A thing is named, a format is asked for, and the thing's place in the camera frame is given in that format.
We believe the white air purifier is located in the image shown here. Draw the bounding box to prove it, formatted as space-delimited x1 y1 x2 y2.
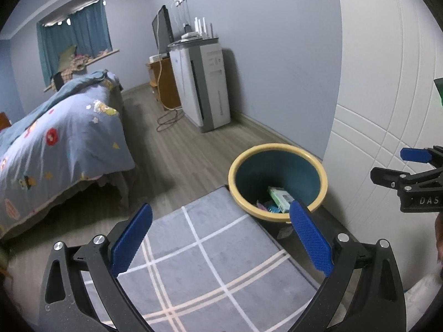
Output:
168 38 231 134

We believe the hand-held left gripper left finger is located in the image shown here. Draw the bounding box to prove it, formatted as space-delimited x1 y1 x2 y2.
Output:
38 203 154 332

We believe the bed with blue duvet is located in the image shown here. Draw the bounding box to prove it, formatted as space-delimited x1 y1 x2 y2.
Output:
0 70 136 239

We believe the teal bin with yellow rim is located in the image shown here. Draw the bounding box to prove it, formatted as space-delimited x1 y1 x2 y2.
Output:
228 143 328 224

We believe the grey checked mat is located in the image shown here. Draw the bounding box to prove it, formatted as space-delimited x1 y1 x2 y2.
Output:
78 186 324 332

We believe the person's right forearm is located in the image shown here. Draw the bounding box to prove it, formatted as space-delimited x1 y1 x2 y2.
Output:
432 212 443 267

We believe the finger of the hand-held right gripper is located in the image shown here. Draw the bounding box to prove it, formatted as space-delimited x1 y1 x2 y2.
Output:
400 147 443 165
370 167 443 191

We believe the white cable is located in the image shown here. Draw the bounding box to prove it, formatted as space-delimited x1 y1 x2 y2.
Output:
157 59 184 111

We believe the black floor cable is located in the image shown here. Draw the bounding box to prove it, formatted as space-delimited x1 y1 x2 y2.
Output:
156 109 186 133

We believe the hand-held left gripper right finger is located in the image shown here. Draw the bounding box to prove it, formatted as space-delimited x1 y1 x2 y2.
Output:
289 200 407 332

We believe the white and green box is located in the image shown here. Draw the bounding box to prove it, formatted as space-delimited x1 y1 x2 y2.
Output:
267 186 295 213

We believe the wooden cabinet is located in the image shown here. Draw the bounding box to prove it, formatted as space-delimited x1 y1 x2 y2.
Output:
145 55 182 111

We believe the white router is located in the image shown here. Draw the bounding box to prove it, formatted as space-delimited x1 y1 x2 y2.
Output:
180 17 218 40

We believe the brown cushion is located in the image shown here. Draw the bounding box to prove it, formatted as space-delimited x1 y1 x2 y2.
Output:
59 45 77 71

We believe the white panelled door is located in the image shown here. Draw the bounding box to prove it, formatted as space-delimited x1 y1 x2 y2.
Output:
322 0 443 319

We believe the teal curtain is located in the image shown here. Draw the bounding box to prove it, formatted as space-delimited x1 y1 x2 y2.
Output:
36 0 113 87

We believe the black monitor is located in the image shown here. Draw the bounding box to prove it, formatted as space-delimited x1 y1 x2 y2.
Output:
151 5 174 54

